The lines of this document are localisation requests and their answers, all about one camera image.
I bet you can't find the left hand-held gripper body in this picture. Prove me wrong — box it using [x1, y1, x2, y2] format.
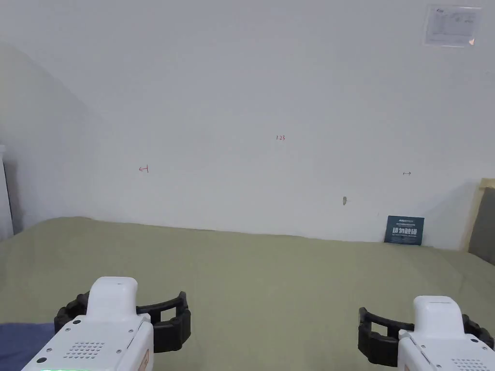
[23, 276, 155, 371]

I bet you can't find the bed with pale green sheet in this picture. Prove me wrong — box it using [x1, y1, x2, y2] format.
[0, 216, 495, 371]

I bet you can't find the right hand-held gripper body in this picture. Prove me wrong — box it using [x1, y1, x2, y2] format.
[398, 295, 495, 371]

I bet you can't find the white paper notice sheet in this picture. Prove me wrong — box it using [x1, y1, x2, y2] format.
[424, 4, 483, 48]

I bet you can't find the grey padded headboard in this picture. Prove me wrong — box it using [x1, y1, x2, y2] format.
[462, 177, 495, 267]

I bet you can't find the dark blue printed card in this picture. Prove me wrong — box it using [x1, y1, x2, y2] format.
[384, 215, 425, 246]

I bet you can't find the dark blue garment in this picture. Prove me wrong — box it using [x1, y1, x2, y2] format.
[0, 322, 58, 371]

